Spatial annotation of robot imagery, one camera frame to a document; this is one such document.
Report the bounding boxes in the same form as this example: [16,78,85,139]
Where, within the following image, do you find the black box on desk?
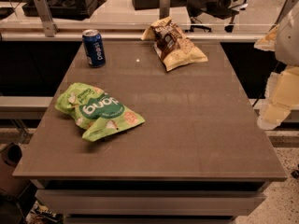
[21,0,107,21]

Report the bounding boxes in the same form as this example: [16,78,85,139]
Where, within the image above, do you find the brown and yellow chip bag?
[141,16,207,72]

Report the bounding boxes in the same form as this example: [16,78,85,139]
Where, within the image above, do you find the metal bracket post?
[33,0,58,37]
[159,0,170,19]
[275,0,299,24]

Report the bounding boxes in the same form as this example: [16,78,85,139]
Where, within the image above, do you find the grey table drawer front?
[36,189,265,217]

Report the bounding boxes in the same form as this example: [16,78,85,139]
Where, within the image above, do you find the middle metal bracket post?
[159,0,170,19]

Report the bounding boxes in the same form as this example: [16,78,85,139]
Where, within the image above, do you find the black office chair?
[187,0,248,33]

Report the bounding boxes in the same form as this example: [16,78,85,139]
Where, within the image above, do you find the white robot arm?
[254,11,299,130]

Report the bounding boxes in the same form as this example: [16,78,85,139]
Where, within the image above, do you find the left metal bracket post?
[33,0,58,37]

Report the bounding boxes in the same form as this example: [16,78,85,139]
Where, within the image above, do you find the blue soda can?
[82,29,106,67]

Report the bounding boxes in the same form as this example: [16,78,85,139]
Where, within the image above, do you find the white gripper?
[254,25,299,130]

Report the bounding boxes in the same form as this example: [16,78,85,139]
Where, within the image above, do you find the right metal bracket post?
[275,0,299,24]

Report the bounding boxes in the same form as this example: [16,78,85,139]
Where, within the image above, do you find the green chip bag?
[55,83,145,142]

